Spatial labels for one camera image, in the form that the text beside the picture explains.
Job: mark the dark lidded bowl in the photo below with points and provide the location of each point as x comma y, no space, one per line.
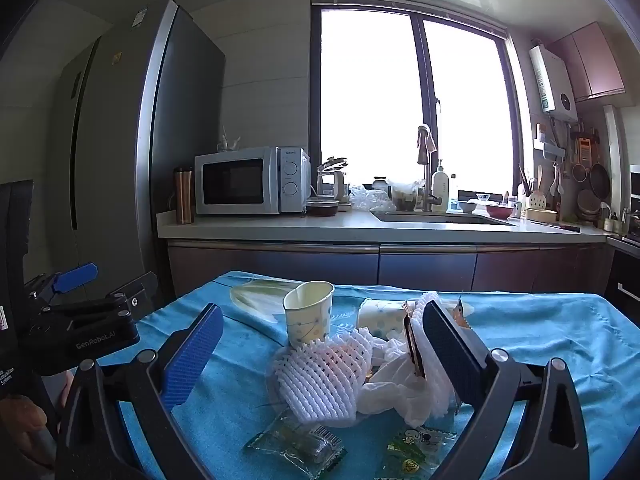
322,207

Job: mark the covered food container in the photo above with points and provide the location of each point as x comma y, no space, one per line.
405,200

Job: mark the pink wall cabinet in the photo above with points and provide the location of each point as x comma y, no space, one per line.
595,60

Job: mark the black built-in oven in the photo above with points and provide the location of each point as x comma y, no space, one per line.
625,280

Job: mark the dotted paper cup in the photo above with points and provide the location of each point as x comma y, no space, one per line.
375,320
307,320

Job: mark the steel kitchen faucet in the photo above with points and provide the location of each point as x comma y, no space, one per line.
426,180

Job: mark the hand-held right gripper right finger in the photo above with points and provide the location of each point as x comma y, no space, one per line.
452,355

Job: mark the white bowl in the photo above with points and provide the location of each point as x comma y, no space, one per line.
467,206

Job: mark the white slotted spatula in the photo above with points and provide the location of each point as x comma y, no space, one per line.
538,200

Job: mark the metal strainer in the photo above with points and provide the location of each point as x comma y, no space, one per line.
580,172

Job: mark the dark framed window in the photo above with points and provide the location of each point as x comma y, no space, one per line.
370,85

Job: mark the person's left hand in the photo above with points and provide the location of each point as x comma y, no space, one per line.
22,422

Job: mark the steel kitchen sink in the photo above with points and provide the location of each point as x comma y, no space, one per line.
440,218

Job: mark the grey refrigerator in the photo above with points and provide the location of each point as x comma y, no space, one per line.
125,135

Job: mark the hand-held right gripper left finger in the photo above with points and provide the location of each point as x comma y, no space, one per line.
192,355

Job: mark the cream cutting board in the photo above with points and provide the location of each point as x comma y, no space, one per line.
541,214

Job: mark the clear snack wrapper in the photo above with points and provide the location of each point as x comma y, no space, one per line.
300,442

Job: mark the brown dish cloth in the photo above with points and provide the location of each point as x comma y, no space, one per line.
427,139

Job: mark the glass jar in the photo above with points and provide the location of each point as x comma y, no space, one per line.
381,182

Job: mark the blue floral tablecloth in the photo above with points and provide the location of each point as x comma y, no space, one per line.
550,340

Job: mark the copper snack wrapper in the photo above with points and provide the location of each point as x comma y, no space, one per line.
414,345
461,311

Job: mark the glass kettle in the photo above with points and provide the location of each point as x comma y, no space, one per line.
330,180

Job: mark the clear plastic bag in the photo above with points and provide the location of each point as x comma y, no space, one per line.
370,200

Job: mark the black frying pan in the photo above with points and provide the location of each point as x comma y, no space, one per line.
600,180

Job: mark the copper thermos cup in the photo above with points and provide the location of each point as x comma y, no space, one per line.
184,200

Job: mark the white microwave oven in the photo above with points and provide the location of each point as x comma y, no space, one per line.
235,180

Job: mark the green snack wrapper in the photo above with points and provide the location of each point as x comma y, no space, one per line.
405,455

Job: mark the kitchen counter cabinet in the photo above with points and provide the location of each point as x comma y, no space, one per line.
425,265

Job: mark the white soap bottle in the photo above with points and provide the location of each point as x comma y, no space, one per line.
440,185

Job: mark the red bowl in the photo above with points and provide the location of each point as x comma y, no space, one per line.
499,210

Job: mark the orange grater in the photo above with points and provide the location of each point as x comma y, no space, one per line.
587,150

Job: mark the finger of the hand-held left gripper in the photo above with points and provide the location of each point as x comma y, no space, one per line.
75,276
137,286

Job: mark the white water heater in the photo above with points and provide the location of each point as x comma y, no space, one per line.
555,80

